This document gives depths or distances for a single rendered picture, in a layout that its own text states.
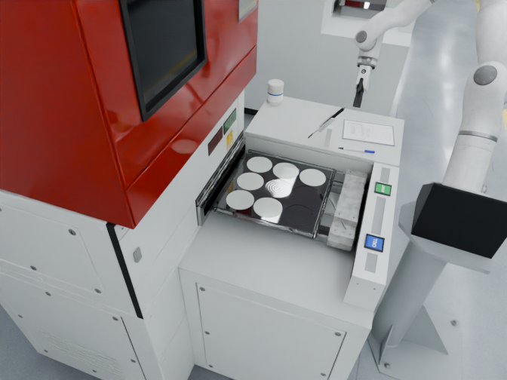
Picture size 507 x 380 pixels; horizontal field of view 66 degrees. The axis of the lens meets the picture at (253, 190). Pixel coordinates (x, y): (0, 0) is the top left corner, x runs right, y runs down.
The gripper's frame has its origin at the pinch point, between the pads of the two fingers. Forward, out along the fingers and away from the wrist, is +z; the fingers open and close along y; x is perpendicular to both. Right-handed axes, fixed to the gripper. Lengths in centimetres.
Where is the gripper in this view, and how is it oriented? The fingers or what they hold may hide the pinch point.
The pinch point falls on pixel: (357, 102)
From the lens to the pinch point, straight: 177.7
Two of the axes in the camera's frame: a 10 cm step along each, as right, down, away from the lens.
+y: 3.3, -1.0, 9.4
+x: -9.2, -2.4, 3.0
